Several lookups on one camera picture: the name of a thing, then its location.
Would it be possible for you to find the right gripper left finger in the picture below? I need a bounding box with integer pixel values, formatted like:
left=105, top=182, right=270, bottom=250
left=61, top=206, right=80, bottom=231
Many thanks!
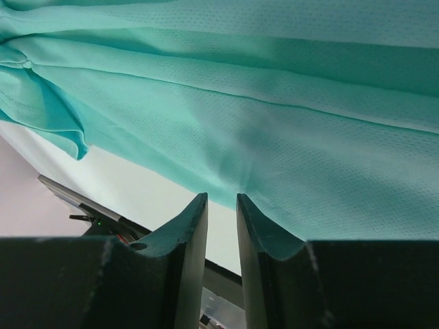
left=1, top=193, right=208, bottom=328

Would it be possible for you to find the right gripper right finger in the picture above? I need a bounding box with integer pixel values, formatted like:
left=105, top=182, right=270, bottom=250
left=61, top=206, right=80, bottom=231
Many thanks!
left=237, top=194, right=438, bottom=328

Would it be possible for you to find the mint green t shirt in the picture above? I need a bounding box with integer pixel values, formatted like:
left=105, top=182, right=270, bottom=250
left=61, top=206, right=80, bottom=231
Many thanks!
left=1, top=1, right=438, bottom=239

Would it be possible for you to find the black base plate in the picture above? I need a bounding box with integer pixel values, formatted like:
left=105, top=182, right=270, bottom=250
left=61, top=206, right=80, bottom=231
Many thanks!
left=201, top=260, right=244, bottom=319

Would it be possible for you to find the aluminium front rail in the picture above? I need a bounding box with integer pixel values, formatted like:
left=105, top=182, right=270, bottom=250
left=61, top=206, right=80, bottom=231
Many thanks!
left=38, top=175, right=152, bottom=244

